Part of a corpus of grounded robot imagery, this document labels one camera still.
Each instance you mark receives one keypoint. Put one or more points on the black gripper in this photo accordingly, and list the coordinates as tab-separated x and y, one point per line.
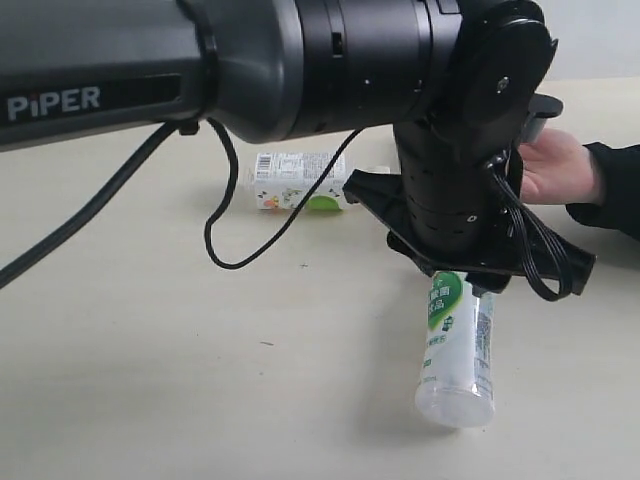
455	206

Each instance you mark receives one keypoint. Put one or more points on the clear bottle white cartoon label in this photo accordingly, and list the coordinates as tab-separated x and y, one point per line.
279	180

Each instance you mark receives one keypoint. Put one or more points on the white bottle green label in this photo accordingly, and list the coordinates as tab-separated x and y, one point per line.
455	386

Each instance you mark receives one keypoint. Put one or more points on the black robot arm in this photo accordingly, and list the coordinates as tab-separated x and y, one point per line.
456	80

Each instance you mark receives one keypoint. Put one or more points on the black sleeved forearm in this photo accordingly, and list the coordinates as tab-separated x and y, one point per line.
618	207

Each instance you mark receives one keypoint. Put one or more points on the person's open hand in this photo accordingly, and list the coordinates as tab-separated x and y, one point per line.
559	170

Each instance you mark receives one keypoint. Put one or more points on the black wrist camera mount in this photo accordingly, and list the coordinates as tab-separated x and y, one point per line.
542	108

